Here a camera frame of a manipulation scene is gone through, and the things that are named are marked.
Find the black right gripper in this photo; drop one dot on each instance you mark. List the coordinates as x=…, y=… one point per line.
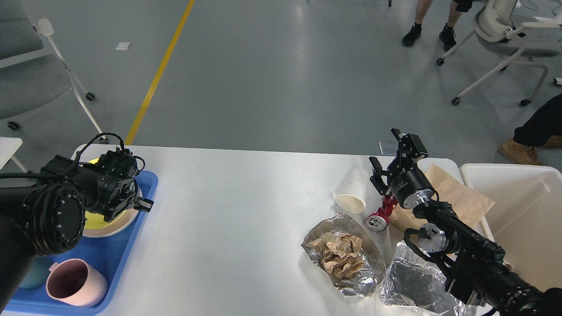
x=403, y=179

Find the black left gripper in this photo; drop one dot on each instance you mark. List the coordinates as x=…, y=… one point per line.
x=136, y=201

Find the yellow plastic plate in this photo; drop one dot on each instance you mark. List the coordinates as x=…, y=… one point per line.
x=97, y=227

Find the brown paper bag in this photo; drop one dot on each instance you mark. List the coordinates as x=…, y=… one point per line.
x=469, y=204

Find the pink ribbed mug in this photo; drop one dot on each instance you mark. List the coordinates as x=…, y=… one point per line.
x=75, y=282

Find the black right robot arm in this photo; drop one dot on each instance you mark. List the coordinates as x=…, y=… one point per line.
x=472, y=264

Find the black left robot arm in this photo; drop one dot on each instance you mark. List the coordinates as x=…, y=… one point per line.
x=49, y=217

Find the white paper cup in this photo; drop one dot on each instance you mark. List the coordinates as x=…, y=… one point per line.
x=352, y=193

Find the crushed red soda can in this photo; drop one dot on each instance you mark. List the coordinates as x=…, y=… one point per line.
x=379, y=220

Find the blue plastic tray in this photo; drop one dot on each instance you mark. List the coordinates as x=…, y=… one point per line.
x=107, y=255

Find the crumpled brown paper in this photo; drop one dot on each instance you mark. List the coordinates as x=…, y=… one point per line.
x=340, y=254

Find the foil tray with paper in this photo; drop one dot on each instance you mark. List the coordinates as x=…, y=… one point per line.
x=364, y=284

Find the crumpled aluminium foil sheet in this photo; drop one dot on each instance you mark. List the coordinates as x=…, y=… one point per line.
x=416, y=287

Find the teal yellow mug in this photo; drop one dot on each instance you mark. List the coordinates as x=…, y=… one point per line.
x=38, y=273

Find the beige plastic bin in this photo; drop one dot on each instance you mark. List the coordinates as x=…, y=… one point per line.
x=526, y=219

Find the white side table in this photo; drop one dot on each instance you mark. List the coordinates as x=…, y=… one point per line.
x=8, y=148

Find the grey office chair left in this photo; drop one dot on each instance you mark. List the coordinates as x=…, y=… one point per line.
x=32, y=83

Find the white office chair right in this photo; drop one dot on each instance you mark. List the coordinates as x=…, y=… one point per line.
x=517, y=39

